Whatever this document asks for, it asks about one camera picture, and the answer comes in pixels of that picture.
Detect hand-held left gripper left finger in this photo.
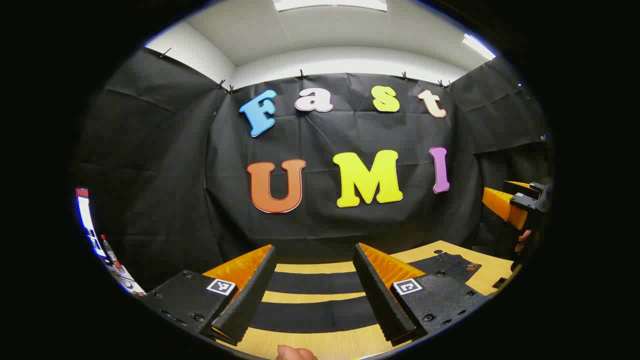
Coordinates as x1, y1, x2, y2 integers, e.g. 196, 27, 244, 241
134, 244, 277, 347

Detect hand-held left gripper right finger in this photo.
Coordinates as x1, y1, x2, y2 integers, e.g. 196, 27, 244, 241
352, 243, 490, 346

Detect black jeans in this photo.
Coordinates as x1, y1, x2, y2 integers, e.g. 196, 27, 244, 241
250, 252, 483, 335

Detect black backdrop cloth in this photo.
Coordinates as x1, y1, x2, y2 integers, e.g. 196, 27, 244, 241
72, 47, 553, 291

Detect ceiling light panel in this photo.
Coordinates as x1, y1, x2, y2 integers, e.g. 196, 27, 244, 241
462, 33, 497, 61
272, 0, 389, 13

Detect row of black cloth clips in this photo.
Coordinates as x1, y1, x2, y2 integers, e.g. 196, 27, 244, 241
159, 47, 488, 96

